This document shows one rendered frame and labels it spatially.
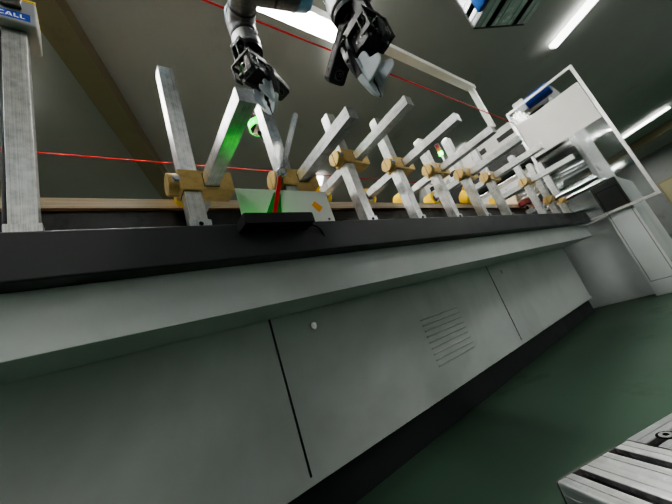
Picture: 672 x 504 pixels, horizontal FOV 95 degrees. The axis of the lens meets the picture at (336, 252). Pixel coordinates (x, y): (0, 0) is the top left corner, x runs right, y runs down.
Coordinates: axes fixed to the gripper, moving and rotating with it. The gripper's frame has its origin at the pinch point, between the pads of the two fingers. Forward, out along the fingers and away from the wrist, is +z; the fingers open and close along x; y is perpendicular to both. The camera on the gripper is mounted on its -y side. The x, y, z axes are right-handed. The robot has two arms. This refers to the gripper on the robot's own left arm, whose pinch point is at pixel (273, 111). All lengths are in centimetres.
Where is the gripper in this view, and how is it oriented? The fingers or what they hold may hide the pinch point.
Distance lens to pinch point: 90.6
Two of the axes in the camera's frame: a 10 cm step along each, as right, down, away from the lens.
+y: -5.5, -0.5, -8.3
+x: 7.7, -4.1, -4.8
